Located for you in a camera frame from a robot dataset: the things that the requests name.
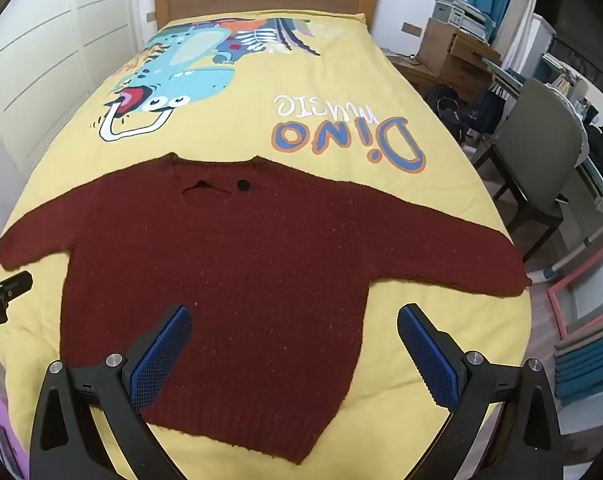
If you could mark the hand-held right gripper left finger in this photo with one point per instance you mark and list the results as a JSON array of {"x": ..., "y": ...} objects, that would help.
[{"x": 162, "y": 355}]

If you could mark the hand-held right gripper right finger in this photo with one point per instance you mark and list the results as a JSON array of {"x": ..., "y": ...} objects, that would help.
[{"x": 428, "y": 355}]

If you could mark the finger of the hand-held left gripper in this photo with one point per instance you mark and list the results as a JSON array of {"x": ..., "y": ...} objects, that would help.
[{"x": 12, "y": 285}]

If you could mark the dark red knit sweater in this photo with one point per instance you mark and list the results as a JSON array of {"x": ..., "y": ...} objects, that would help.
[{"x": 241, "y": 280}]

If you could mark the purple mat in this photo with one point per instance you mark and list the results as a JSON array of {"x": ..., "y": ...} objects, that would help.
[{"x": 6, "y": 435}]

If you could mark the stack of teal mats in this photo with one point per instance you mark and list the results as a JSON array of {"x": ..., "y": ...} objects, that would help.
[{"x": 589, "y": 365}]

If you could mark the white wardrobe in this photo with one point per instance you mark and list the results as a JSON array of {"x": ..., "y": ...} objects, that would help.
[{"x": 46, "y": 70}]

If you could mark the grey-green chair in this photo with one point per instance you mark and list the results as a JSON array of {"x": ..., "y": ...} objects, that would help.
[{"x": 536, "y": 150}]

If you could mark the black backpack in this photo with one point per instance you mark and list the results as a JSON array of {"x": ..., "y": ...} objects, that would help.
[{"x": 446, "y": 110}]

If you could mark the dark blue bag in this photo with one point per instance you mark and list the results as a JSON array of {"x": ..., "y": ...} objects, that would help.
[{"x": 486, "y": 110}]

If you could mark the yellow printed blanket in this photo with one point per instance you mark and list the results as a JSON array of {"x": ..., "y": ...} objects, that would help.
[{"x": 291, "y": 110}]

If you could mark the wooden cabinet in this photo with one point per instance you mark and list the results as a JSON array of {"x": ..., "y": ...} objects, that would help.
[{"x": 456, "y": 57}]

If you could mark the grey printer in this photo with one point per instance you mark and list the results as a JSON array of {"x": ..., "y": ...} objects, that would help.
[{"x": 464, "y": 12}]

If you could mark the pink frame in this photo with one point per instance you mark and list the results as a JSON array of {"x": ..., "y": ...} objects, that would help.
[{"x": 561, "y": 305}]

